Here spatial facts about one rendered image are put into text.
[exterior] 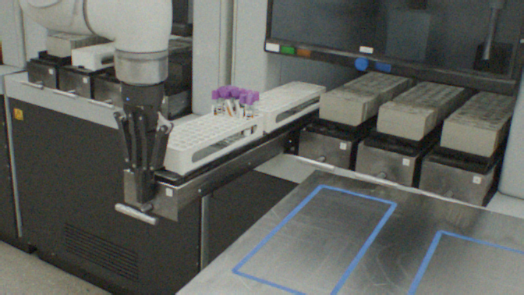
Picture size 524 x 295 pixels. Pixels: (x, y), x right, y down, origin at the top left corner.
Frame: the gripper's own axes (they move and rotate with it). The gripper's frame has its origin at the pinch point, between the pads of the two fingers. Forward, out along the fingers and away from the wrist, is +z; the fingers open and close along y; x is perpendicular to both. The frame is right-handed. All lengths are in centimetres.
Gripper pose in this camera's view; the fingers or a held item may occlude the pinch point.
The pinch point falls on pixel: (144, 184)
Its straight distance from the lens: 115.9
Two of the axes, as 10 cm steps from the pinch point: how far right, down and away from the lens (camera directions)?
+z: -0.5, 9.3, 3.5
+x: -5.4, 2.7, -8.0
